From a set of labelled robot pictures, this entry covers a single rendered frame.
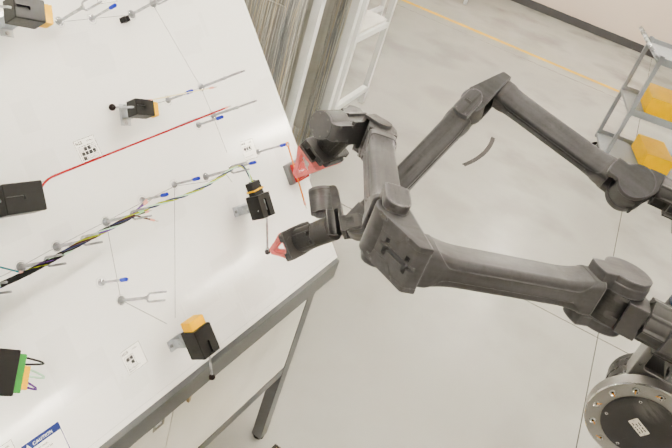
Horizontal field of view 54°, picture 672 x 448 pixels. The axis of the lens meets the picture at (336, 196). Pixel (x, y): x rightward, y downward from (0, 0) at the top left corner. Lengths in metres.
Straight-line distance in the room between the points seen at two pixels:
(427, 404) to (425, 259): 1.96
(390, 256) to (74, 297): 0.65
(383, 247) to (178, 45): 0.85
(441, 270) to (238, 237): 0.78
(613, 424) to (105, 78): 1.23
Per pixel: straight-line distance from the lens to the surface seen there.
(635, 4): 9.40
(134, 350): 1.40
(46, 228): 1.31
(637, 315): 1.09
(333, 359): 2.81
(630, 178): 1.50
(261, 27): 2.17
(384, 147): 1.21
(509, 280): 0.97
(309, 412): 2.61
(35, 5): 1.31
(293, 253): 1.49
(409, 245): 0.89
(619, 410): 1.44
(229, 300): 1.56
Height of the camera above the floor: 2.01
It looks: 33 degrees down
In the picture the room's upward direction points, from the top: 18 degrees clockwise
